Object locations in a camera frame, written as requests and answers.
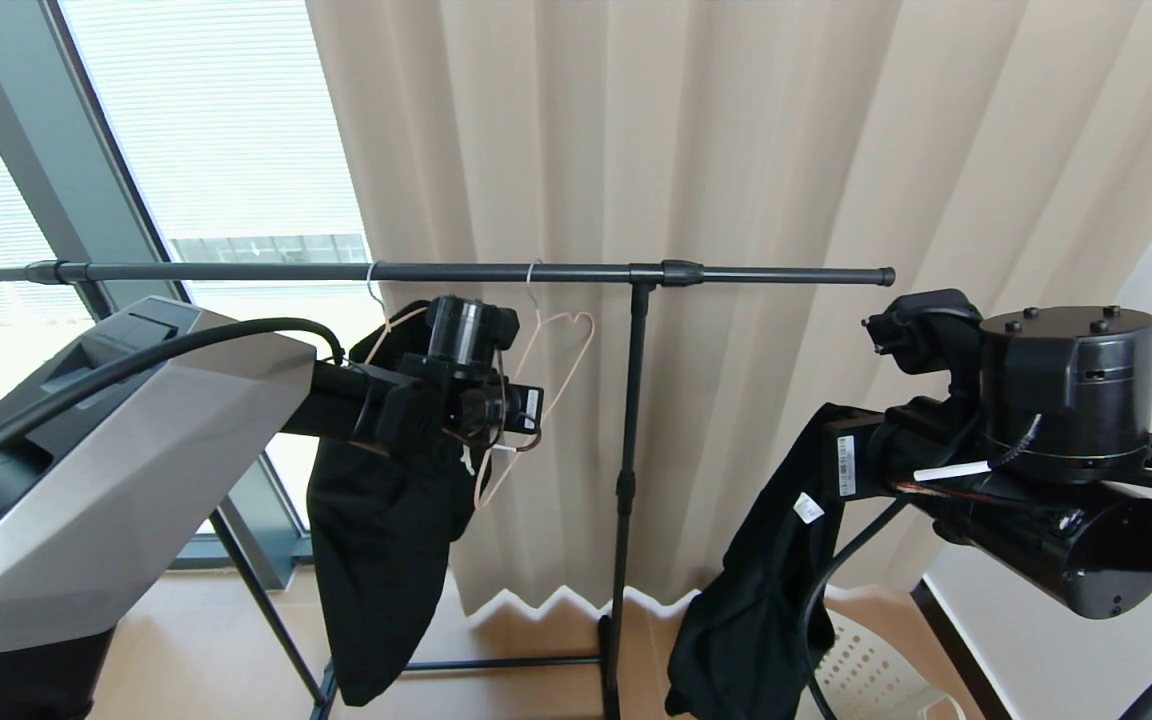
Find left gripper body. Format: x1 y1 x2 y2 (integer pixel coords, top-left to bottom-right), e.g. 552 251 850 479
451 378 545 443

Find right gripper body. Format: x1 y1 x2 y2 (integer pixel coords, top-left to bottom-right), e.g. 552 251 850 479
821 400 1152 616

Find pink clothes hanger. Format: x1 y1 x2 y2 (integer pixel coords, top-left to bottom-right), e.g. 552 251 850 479
364 262 432 366
473 262 597 513

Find black shorts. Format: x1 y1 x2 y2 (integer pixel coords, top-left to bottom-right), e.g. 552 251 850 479
306 300 492 708

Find black garment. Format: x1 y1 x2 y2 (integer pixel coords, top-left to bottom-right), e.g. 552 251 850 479
664 403 922 719

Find white laundry basket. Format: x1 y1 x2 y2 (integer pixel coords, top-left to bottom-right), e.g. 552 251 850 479
811 610 967 720

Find black clothes rack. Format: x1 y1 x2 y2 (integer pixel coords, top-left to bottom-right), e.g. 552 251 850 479
0 260 895 720

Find beige curtain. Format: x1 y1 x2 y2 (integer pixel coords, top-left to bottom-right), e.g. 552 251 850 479
306 0 1152 616

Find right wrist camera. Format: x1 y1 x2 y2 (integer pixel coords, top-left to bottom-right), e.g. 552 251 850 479
864 290 984 376

